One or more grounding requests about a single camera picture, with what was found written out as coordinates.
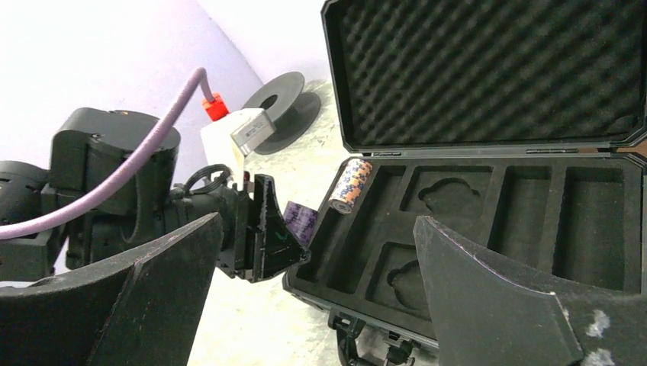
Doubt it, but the purple poker chip stack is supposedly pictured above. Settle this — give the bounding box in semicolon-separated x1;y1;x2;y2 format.
283;201;319;245

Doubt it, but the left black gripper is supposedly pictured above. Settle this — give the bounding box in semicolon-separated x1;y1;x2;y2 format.
151;164;312;284

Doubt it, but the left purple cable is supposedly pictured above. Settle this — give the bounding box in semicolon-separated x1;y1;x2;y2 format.
0;66;216;242

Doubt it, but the orange poker chip stack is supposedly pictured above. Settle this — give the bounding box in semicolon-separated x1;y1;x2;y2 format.
328;159;373;214

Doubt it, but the black filament spool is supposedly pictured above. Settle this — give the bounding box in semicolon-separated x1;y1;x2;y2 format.
243;72;321;156

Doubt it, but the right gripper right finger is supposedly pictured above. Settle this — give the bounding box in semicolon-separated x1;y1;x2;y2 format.
413;216;646;365

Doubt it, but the black poker case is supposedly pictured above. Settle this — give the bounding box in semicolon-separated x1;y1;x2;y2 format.
283;1;646;365

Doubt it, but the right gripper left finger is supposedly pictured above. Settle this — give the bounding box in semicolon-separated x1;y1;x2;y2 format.
1;213;224;365

